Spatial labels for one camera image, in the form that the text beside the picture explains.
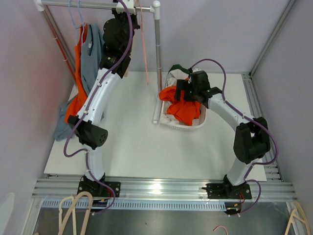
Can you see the beige wooden hanger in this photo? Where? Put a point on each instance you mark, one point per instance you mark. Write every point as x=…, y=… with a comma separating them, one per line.
x=131, y=55

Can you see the beige hangers bottom left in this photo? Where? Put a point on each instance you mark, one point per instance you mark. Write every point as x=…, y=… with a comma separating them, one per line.
x=72, y=211

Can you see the silver white clothes rack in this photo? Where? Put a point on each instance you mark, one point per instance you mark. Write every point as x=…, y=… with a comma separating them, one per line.
x=42, y=6

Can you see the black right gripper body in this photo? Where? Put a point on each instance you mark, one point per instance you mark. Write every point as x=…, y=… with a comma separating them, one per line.
x=190, y=91

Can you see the grey blue t shirt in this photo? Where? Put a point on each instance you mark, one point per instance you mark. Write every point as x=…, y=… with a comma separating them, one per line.
x=90, y=59

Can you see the light blue wire hanger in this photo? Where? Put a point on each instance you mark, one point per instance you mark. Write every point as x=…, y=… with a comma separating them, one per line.
x=83, y=23

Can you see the beige hanger bottom right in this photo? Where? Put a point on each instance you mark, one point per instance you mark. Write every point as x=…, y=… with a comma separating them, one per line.
x=297, y=223

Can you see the green white t shirt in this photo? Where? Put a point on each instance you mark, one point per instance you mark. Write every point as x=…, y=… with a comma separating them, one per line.
x=178, y=71

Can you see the white slotted cable duct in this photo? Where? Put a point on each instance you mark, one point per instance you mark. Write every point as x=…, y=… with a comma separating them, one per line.
x=142, y=205

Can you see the pink hanger hook floor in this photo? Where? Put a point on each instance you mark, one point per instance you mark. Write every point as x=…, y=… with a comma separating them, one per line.
x=221, y=227

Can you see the white plastic laundry basket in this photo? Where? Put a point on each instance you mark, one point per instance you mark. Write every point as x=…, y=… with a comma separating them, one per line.
x=190, y=124

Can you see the orange t shirt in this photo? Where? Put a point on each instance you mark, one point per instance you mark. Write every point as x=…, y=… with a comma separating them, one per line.
x=182, y=110
x=78, y=101

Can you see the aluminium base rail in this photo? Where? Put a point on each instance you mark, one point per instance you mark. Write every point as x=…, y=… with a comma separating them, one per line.
x=156, y=189

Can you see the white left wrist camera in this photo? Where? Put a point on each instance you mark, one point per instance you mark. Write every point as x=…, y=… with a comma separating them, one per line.
x=122, y=5

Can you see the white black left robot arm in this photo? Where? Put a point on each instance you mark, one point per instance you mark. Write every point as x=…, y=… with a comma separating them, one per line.
x=115, y=59

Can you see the pink wire hanger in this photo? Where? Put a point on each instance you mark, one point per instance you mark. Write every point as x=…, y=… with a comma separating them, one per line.
x=143, y=43

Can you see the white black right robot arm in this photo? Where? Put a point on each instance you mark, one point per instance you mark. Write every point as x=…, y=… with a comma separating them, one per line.
x=251, y=140

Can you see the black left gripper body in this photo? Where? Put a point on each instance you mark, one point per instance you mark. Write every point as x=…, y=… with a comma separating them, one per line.
x=122, y=17

